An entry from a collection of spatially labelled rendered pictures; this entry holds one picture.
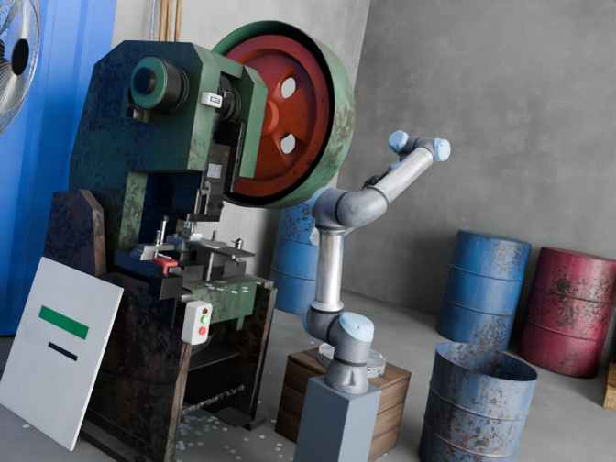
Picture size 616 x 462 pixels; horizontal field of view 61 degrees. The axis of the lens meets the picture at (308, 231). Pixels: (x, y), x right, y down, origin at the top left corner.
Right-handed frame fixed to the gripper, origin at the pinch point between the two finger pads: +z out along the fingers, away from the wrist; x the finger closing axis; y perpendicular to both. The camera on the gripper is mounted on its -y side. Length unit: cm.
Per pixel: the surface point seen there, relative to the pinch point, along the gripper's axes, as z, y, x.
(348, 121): -13.7, -6.1, -32.4
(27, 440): 128, 78, 19
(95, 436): 114, 64, 29
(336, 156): -1.7, -4.4, -22.8
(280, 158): 20.1, -3.3, -38.0
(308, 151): 6.0, 1.4, -30.2
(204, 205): 41, 38, -25
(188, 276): 57, 46, -4
